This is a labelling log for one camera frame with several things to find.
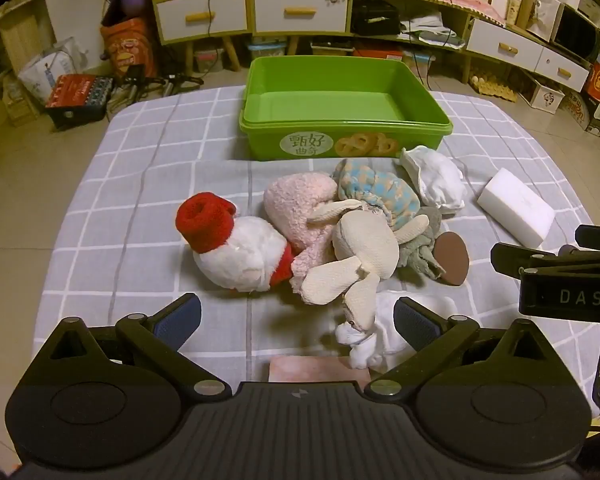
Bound red and black box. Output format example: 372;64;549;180
45;74;115;123

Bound green wooden cabinet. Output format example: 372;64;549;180
145;0;600;93

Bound orange shopping bag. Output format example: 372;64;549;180
100;17;161;81

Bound pink sponge block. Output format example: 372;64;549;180
268;356;372;385

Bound white sponge block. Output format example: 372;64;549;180
476;166;556;250

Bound black bag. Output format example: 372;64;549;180
350;0;401;36

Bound beige rabbit doll checked dress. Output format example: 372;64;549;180
300;157;431;333

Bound white cloth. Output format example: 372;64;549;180
335;292;458;371
399;145;467;215

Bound white cardboard box with figure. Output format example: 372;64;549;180
522;72;566;108

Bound brown oval pad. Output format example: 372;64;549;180
431;231;471;287

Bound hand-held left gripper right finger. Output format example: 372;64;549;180
362;296;551;401

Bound grey checked blanket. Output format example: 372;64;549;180
32;85;600;391

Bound wooden bookshelf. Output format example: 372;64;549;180
0;0;56;111

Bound white cabinet drawer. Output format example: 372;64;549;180
157;0;248;43
535;46;590;92
252;0;348;35
466;19;546;68

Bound white plush toy red hat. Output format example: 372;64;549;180
175;191;301;293

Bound egg tray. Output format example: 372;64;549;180
470;74;523;102

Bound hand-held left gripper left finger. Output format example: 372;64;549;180
40;292;233;401

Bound green plastic box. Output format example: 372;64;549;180
238;55;454;162

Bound grey cloth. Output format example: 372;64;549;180
397;205;446;281

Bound pink plush toy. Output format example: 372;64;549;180
263;172;351;306

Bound black microwave oven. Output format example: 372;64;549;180
550;2;600;63

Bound white plastic bag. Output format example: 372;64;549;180
17;37;88;103

